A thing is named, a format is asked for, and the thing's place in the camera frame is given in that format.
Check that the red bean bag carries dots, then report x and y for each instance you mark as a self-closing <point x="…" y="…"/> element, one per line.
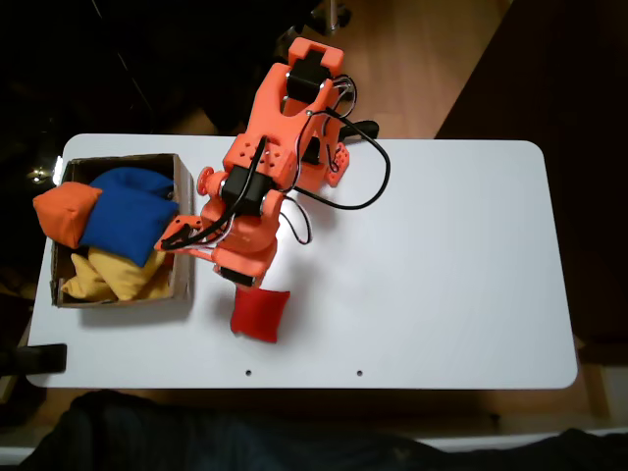
<point x="260" y="316"/>

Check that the brown cardboard box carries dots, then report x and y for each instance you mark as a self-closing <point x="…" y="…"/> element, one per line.
<point x="182" y="275"/>

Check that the blue bean bag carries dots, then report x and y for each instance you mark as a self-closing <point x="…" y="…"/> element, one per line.
<point x="127" y="216"/>

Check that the yellow bean bag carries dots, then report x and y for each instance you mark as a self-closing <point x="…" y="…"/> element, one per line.
<point x="81" y="284"/>
<point x="125" y="277"/>

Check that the large orange bean bag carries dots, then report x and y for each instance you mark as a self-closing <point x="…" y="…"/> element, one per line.
<point x="61" y="211"/>

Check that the black clamp at table corner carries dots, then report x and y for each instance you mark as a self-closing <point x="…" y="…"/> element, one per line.
<point x="44" y="358"/>

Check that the grey office chair base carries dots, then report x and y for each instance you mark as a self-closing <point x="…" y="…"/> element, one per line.
<point x="338" y="12"/>

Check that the orange camera mount with camera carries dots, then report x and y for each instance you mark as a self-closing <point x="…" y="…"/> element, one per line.
<point x="191" y="222"/>

